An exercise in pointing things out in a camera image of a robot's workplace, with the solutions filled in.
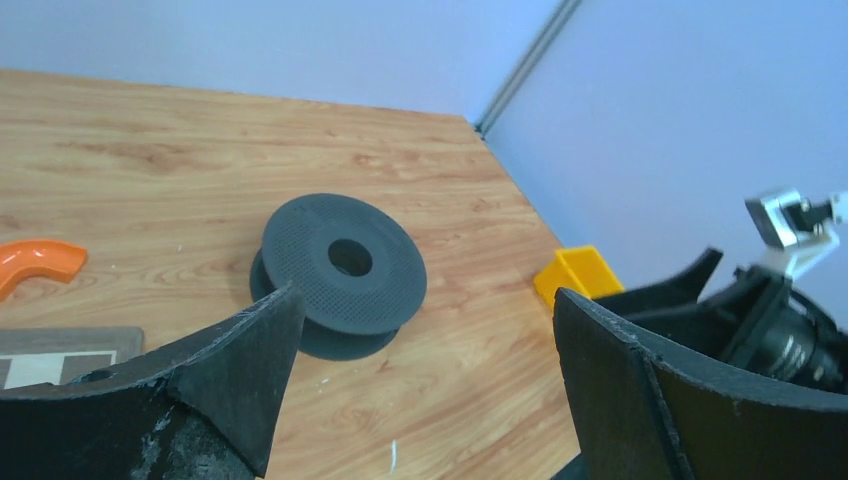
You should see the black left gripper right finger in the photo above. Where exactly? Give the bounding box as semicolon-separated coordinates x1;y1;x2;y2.
553;289;847;479

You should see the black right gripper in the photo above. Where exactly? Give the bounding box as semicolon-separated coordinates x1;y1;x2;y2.
594;247;847;394

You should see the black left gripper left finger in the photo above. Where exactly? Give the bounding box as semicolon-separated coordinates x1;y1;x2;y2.
1;286;305;479

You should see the black cable spool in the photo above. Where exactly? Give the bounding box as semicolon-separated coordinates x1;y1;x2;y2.
249;193;428;361

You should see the yellow plastic bin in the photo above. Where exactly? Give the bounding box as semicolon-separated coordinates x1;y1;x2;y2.
533;245;625;309

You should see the wooden chessboard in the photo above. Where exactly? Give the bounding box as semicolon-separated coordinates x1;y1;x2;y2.
1;326;144;390

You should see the orange curved plastic piece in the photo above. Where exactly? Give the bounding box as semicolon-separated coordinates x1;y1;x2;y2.
1;239;88;301

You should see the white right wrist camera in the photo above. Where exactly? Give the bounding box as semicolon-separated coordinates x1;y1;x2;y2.
745;188;847;281

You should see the aluminium frame post right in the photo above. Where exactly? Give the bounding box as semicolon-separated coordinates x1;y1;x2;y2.
473;0;583;140

